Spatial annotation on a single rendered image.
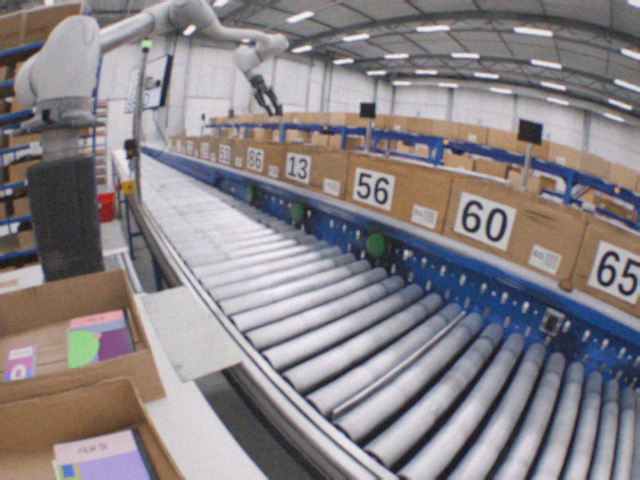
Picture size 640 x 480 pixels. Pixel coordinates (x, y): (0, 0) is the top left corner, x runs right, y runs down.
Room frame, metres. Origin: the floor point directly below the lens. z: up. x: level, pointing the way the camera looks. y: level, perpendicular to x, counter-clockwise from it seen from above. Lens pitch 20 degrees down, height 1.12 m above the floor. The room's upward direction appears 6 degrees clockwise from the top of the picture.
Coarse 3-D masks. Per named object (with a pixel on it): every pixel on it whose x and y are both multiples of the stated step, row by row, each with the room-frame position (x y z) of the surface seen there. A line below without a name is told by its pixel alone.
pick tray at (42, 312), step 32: (32, 288) 0.30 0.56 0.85; (64, 288) 0.36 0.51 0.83; (96, 288) 0.41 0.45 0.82; (128, 288) 0.40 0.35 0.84; (0, 320) 0.22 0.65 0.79; (32, 320) 0.28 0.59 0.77; (64, 320) 0.34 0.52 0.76; (0, 352) 0.16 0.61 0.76; (64, 352) 0.26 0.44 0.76; (0, 384) 0.08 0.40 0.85; (32, 384) 0.12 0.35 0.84; (64, 384) 0.15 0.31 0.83; (160, 384) 0.25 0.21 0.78
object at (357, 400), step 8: (464, 312) 0.60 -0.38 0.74; (456, 320) 0.56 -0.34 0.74; (448, 328) 0.53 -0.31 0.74; (440, 336) 0.50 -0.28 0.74; (432, 344) 0.48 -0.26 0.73; (416, 352) 0.44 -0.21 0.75; (424, 352) 0.46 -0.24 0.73; (408, 360) 0.42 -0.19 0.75; (416, 360) 0.44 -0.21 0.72; (400, 368) 0.40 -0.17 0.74; (384, 376) 0.37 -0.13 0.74; (392, 376) 0.38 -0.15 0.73; (376, 384) 0.35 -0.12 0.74; (384, 384) 0.37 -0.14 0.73; (368, 392) 0.34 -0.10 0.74; (352, 400) 0.31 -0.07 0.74; (360, 400) 0.33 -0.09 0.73; (344, 408) 0.30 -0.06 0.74; (352, 408) 0.31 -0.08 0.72; (336, 416) 0.29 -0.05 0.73
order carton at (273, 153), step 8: (248, 144) 1.60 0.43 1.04; (256, 144) 1.53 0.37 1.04; (264, 144) 1.47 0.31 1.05; (272, 144) 1.75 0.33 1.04; (280, 144) 1.79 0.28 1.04; (288, 144) 1.82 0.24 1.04; (296, 144) 1.76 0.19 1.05; (264, 152) 1.47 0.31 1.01; (272, 152) 1.42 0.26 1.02; (280, 152) 1.37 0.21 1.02; (264, 160) 1.47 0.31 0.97; (272, 160) 1.41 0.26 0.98; (280, 160) 1.36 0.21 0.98; (248, 168) 1.59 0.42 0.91; (264, 168) 1.46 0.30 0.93; (280, 168) 1.36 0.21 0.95; (264, 176) 1.46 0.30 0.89; (280, 176) 1.36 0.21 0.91
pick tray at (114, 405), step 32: (96, 384) 0.17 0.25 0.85; (128, 384) 0.20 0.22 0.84; (0, 416) 0.04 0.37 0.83; (32, 416) 0.08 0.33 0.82; (64, 416) 0.12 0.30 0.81; (96, 416) 0.15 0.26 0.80; (128, 416) 0.18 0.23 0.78; (0, 448) 0.00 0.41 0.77; (32, 448) 0.05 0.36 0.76; (160, 448) 0.16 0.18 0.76
